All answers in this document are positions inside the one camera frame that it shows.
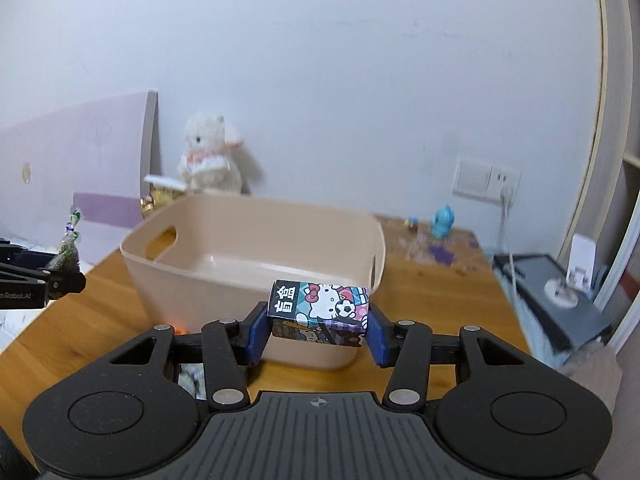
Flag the beige plastic storage basket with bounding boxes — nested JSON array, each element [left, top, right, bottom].
[[119, 193, 388, 372]]

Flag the white charging cable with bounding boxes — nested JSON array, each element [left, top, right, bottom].
[[498, 186, 522, 306]]

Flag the white phone stand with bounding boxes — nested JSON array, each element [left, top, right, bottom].
[[544, 234, 597, 309]]

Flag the white wooden shelf frame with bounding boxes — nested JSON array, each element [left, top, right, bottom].
[[560, 0, 639, 352]]

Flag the white wall socket plate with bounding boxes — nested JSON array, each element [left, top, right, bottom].
[[452, 158, 521, 204]]

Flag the blue small figurine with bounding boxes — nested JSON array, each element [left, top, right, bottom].
[[431, 205, 454, 240]]

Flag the gold tissue pack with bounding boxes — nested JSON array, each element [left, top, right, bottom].
[[140, 174, 188, 218]]

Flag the white plush bunny toy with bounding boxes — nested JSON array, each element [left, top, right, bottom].
[[178, 113, 243, 194]]

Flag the clear bag of dried herbs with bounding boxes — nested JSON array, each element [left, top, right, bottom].
[[43, 209, 86, 300]]

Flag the grey side cabinet top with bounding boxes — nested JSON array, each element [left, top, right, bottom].
[[492, 249, 611, 350]]

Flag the cartoon kitty blind box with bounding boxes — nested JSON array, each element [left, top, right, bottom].
[[267, 280, 370, 347]]

